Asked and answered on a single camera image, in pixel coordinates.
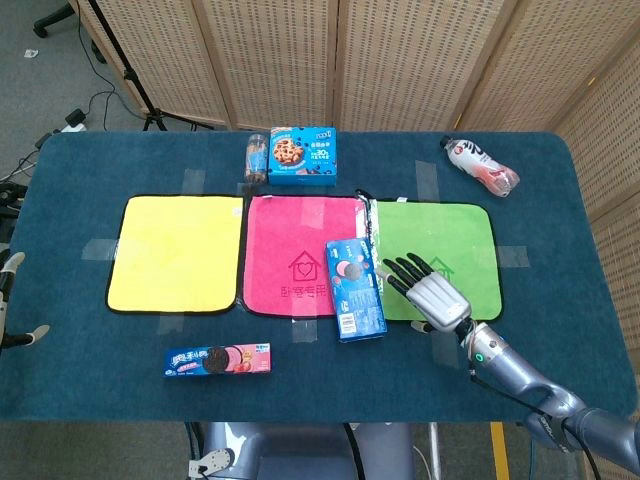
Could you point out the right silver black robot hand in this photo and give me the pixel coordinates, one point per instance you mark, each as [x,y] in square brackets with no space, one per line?
[440,305]

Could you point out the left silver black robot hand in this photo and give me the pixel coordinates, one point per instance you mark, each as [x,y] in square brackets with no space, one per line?
[12,265]

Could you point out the blue Oreo box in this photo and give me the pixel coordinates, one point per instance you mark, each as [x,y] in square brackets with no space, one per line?
[355,290]

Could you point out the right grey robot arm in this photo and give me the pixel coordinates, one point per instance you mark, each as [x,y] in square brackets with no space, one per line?
[520,372]

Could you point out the blue chocolate chip cookie box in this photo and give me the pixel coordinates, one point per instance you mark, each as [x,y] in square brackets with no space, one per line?
[302,155]

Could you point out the pink Oreo pack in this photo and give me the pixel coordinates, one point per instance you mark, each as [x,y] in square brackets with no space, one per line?
[217,361]

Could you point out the clear tape patch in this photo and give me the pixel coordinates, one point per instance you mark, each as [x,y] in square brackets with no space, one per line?
[305,331]
[445,352]
[427,180]
[99,249]
[172,325]
[193,180]
[514,256]

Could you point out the black equipment beside table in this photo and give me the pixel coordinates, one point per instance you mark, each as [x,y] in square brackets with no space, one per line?
[11,205]

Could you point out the green microfiber cloth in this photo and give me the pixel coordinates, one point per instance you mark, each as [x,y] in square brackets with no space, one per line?
[460,235]

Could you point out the long clear plastic tape strip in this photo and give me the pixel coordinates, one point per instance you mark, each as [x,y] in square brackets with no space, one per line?
[367,220]

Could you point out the silver table leg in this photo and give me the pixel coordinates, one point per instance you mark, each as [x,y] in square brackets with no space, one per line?
[434,450]

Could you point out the white pink drink bottle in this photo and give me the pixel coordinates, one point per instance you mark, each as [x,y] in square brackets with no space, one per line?
[480,165]

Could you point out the blue felt table cover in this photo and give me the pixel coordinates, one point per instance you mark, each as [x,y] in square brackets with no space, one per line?
[320,390]

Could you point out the white power strip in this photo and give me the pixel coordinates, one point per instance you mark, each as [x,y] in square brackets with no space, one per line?
[75,120]

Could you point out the yellow microfiber cloth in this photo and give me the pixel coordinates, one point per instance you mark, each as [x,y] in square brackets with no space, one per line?
[175,255]

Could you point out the pink microfiber cloth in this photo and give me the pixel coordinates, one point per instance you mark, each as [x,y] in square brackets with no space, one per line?
[285,235]

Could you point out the grey robot torso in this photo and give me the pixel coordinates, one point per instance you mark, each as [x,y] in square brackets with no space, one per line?
[300,450]

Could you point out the white paper scrap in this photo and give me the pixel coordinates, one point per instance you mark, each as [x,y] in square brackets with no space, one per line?
[31,53]

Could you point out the black tripod stand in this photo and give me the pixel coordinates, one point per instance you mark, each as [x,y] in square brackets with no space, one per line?
[131,75]

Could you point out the clear cylindrical snack jar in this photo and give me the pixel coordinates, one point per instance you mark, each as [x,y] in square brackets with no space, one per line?
[256,160]

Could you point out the black office chair base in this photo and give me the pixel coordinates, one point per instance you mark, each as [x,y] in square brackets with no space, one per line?
[55,17]

